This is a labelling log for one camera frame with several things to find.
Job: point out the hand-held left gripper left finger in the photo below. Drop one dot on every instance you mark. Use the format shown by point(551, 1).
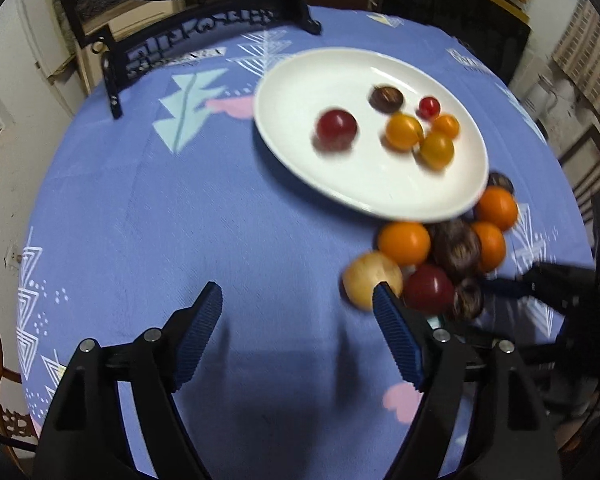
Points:
point(200, 335)

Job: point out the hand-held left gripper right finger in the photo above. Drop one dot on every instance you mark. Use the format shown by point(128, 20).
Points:
point(397, 335)

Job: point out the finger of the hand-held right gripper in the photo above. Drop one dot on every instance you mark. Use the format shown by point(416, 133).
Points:
point(545, 282)
point(545, 355)

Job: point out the orange tangerine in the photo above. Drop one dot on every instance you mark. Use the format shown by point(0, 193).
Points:
point(496, 207)
point(492, 247)
point(404, 243)

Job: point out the tan round pear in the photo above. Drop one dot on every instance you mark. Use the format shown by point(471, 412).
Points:
point(370, 277)

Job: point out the small dark water chestnut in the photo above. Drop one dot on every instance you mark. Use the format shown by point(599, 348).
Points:
point(386, 98)
point(501, 181)
point(467, 300)

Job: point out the large dark water chestnut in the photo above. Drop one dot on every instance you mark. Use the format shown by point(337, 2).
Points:
point(455, 250)

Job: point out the white oval plate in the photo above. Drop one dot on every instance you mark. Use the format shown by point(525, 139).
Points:
point(300, 90)

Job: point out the blue printed tablecloth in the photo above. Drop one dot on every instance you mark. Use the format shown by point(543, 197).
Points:
point(180, 210)

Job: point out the dark wooden chair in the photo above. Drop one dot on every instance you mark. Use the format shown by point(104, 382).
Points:
point(580, 145)

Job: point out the yellow-orange tomato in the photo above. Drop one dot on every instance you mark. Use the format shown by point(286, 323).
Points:
point(436, 150)
point(403, 131)
point(446, 125)

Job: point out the light wooden chair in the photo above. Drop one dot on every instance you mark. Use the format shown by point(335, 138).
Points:
point(15, 420)

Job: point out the small red cherry tomato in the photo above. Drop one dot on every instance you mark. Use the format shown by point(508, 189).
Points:
point(429, 106)

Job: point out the black cabinet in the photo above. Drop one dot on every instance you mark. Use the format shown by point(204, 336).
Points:
point(455, 10)

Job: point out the round painted table screen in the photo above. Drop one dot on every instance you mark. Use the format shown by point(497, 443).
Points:
point(292, 7)

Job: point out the white wall socket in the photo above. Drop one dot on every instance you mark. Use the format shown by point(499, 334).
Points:
point(13, 256)

